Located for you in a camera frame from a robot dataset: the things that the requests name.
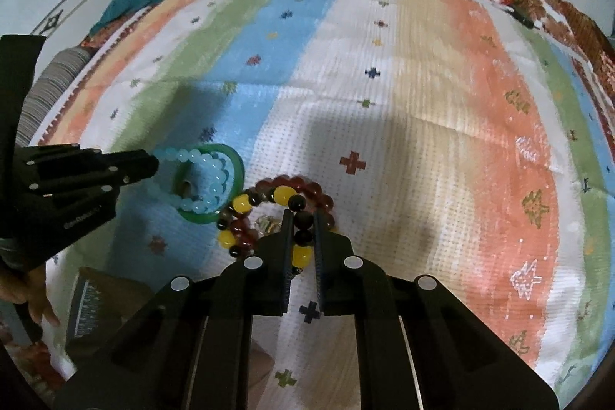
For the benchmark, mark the person's left hand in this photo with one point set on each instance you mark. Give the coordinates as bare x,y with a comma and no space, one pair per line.
41,294

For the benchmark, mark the grey striped pillow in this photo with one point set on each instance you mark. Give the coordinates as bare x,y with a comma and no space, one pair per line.
45,88

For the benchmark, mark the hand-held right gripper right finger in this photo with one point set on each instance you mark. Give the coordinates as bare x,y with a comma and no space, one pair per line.
320,257

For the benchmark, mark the green jade bangle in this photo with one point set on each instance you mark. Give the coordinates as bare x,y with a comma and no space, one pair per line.
235,179

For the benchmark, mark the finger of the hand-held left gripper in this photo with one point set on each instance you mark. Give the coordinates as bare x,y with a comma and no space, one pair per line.
91,165
77,198

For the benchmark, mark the colourful striped blanket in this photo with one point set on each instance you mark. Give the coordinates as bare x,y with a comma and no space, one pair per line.
408,141

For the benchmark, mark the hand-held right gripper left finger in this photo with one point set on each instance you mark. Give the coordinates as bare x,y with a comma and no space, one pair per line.
287,257

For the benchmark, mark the small clear gold charm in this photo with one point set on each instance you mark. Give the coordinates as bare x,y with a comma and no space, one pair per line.
267,223

